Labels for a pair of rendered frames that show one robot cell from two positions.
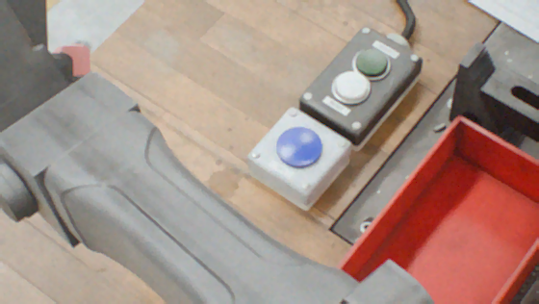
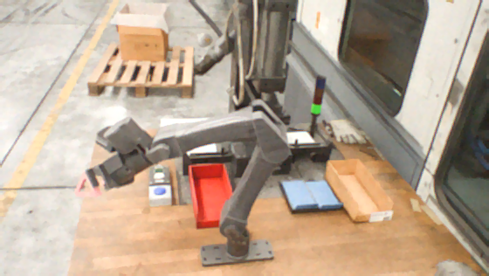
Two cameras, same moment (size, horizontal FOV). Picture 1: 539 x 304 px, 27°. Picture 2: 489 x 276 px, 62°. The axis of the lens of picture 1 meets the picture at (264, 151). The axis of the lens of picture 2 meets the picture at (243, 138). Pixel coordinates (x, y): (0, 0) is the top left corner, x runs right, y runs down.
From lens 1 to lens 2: 0.73 m
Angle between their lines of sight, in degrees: 47
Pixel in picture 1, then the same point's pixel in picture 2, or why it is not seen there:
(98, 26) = not seen: outside the picture
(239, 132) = (139, 201)
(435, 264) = (208, 196)
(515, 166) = (207, 169)
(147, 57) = (98, 201)
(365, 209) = (182, 197)
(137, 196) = (199, 124)
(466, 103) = (186, 166)
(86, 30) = not seen: outside the picture
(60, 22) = not seen: outside the picture
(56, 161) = (175, 133)
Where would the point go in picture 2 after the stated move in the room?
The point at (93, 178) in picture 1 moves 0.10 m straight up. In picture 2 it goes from (187, 128) to (187, 87)
